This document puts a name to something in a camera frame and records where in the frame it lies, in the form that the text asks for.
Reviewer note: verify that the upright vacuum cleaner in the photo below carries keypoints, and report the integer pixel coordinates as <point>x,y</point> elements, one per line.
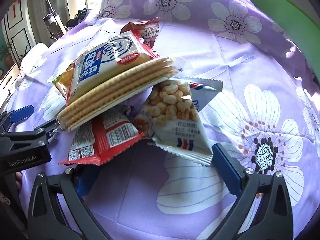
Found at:
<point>51,17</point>

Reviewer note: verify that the dark clothes pile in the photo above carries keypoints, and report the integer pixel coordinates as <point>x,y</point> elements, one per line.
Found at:
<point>77,17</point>

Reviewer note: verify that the white puffed snack packet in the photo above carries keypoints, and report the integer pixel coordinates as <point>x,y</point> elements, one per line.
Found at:
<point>170,110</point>

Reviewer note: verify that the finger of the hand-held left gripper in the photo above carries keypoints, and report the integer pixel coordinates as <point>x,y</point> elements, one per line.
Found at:
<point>48,127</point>
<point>22,112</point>

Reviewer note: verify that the orange rice snack packet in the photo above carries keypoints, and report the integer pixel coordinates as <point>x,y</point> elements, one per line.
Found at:
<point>62,80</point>

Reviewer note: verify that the green potted plant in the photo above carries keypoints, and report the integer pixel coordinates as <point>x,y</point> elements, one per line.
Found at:
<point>6,52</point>

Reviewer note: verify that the white blue biscuit packet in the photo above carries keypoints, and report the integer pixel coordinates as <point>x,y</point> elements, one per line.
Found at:
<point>107,57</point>

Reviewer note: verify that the white square box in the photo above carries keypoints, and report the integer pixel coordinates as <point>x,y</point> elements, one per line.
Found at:
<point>75,5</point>

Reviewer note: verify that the brown snack packet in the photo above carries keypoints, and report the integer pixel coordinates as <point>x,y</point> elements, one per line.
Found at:
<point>147,32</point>

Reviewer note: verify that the clear soda cracker packet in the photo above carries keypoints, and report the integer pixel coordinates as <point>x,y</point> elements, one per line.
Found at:
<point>112,97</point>

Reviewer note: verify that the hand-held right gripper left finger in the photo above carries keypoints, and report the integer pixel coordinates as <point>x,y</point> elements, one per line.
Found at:
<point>86,180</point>

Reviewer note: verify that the red barcode snack packet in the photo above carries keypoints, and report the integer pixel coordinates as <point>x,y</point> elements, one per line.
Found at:
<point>112,135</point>

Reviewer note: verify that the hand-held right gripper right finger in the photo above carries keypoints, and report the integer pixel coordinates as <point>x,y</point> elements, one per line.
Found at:
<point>225,165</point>

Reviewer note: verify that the green cardboard box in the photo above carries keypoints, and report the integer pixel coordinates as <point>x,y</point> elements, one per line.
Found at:
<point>282,12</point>

